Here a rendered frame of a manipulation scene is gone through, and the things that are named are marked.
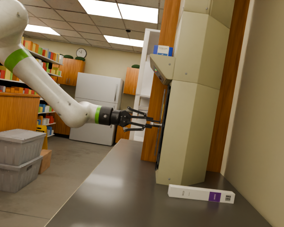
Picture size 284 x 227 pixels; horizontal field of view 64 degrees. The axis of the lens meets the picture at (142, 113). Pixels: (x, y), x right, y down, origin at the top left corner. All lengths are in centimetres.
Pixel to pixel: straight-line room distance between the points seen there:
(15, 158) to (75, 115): 214
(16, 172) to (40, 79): 215
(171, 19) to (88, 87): 484
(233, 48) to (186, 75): 53
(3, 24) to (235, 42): 118
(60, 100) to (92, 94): 509
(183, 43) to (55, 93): 59
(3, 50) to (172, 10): 93
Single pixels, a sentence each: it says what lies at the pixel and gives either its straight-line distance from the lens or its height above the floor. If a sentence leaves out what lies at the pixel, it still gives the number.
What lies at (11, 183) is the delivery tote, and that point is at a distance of 319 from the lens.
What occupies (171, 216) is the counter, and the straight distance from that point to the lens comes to 82.
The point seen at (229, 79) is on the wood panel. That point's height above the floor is 150.
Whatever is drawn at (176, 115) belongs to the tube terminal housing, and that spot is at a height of 126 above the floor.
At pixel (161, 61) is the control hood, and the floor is 148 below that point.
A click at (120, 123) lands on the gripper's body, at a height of 117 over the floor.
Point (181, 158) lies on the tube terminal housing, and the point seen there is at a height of 107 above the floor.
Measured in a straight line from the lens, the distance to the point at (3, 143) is 311.
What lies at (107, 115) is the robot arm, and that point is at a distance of 110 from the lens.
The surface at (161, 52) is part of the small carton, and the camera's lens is 111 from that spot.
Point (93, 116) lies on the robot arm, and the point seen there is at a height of 119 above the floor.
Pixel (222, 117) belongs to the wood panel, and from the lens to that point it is 145.
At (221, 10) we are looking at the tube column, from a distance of 121.
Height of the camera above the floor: 130
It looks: 3 degrees down
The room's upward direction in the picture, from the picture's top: 9 degrees clockwise
